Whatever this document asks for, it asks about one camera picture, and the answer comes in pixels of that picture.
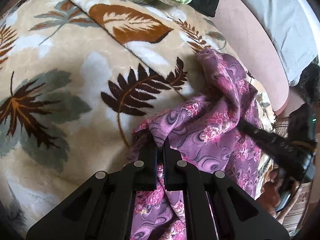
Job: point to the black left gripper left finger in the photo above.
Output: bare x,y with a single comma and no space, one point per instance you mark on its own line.
102,207

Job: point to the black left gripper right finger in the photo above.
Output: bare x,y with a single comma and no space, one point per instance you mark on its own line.
216,207

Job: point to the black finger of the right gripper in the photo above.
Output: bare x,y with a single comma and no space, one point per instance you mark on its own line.
265,137

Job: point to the purple floral shirt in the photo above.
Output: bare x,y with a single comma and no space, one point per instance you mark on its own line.
203,130

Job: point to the person's right hand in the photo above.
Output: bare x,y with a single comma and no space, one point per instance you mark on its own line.
270,198

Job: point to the striped brown quilt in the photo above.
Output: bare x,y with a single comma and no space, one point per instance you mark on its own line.
295,218

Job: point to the pink bolster cushion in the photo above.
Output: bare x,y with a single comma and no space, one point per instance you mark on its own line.
253,46

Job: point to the grey pillow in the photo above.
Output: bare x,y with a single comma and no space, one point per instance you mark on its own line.
293,28

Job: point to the beige leaf-pattern blanket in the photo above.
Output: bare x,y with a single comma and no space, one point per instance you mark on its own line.
77,78

